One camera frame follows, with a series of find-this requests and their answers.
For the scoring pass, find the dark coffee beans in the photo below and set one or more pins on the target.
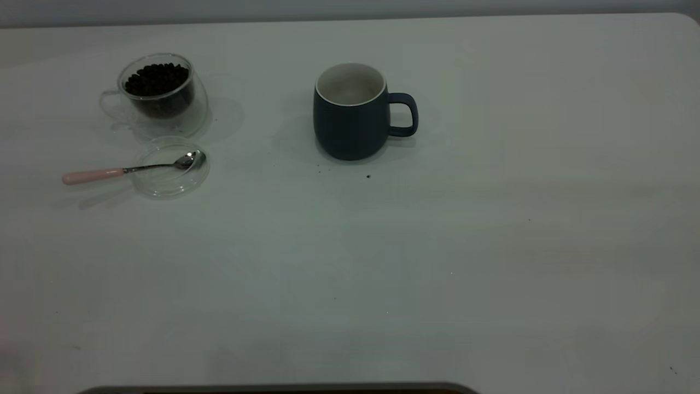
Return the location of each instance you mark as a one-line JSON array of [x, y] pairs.
[[157, 82]]

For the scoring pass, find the clear double-wall glass cup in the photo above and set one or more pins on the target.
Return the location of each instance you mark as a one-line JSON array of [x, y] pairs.
[[186, 123]]

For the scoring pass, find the dark grey ceramic mug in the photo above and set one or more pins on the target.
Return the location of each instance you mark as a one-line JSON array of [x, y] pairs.
[[350, 131]]

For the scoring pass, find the clear glass saucer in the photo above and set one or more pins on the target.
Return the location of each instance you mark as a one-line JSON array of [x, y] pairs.
[[164, 183]]

